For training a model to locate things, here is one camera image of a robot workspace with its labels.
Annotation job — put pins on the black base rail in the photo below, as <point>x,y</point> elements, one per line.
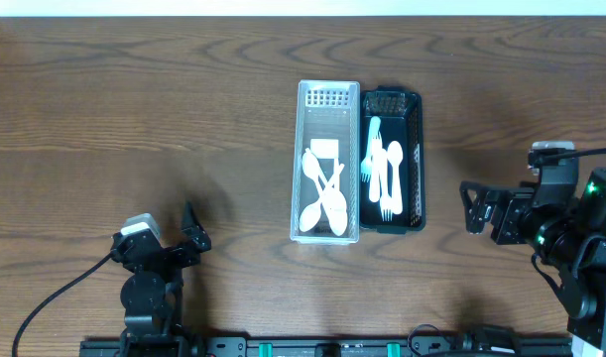
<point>424,341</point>

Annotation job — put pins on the white label in basket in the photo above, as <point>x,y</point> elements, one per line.
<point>326,149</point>

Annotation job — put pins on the white fork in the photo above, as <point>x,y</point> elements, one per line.
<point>385,200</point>
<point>377,157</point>

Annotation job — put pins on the pale blue fork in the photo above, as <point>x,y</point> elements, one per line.
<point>366,164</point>

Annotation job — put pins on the white spoon horizontal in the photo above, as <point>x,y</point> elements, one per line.
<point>337,220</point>

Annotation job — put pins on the white spoon pointing down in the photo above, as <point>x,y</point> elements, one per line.
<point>335,199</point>

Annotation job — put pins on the clear plastic basket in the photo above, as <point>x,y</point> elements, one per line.
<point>327,109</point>

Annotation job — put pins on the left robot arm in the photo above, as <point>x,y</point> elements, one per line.
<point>152,296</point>

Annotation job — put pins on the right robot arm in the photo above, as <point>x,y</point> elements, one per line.
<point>566,231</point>

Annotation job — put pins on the black plastic basket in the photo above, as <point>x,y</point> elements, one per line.
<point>401,117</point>

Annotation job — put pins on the white plastic spoon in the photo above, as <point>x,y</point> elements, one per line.
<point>311,214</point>

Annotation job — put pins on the white spoon group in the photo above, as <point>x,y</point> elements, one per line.
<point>395,157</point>

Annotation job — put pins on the white spoon diagonal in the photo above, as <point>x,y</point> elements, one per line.
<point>312,169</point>

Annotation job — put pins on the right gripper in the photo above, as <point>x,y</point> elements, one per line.
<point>498,216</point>

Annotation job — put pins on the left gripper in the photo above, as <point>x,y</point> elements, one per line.
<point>181,248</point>

